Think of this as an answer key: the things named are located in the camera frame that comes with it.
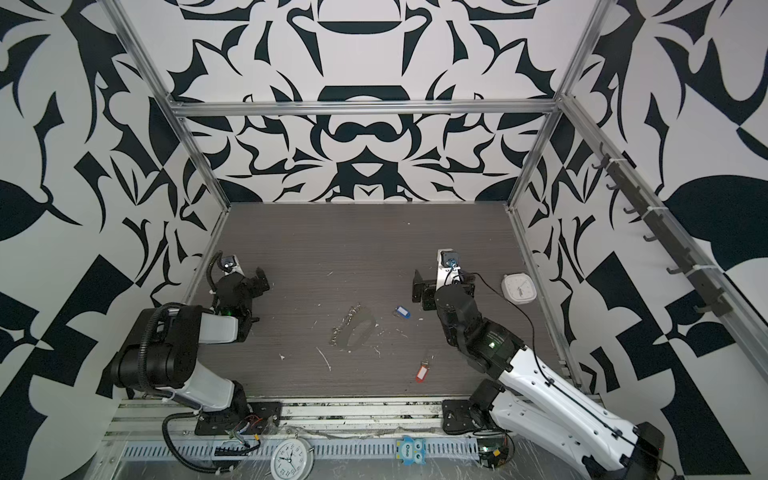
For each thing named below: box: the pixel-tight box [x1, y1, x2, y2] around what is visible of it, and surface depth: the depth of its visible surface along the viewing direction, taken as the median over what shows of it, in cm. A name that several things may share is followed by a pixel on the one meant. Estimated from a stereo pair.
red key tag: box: [416, 365, 430, 383], surface depth 83 cm
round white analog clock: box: [270, 435, 315, 480], surface depth 67 cm
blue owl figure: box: [396, 435, 427, 466], surface depth 71 cm
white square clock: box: [501, 273, 537, 304], surface depth 96 cm
